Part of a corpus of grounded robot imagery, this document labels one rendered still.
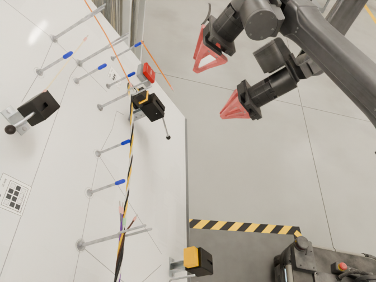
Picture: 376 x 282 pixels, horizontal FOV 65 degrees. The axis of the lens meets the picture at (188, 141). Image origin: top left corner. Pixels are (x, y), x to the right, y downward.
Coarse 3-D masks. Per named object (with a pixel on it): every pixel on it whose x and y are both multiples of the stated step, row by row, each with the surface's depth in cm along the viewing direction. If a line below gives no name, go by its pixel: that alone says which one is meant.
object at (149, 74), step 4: (144, 64) 93; (148, 64) 94; (144, 68) 91; (148, 68) 92; (144, 72) 90; (148, 72) 91; (152, 72) 94; (148, 76) 91; (152, 76) 93; (148, 80) 94; (152, 80) 92
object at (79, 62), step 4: (128, 32) 62; (120, 36) 63; (116, 40) 64; (120, 40) 62; (108, 44) 64; (116, 44) 62; (104, 48) 64; (108, 48) 63; (96, 52) 65; (100, 52) 65; (88, 56) 66; (92, 56) 65; (76, 60) 66; (80, 60) 67; (84, 60) 66; (80, 64) 67
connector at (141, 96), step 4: (140, 88) 74; (140, 92) 73; (144, 92) 74; (136, 96) 73; (140, 96) 73; (144, 96) 73; (148, 96) 75; (140, 100) 74; (148, 100) 74; (144, 104) 75
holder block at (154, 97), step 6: (156, 96) 77; (150, 102) 74; (156, 102) 75; (144, 108) 75; (150, 108) 75; (156, 108) 75; (162, 108) 78; (150, 114) 76; (156, 114) 76; (162, 114) 76; (150, 120) 78
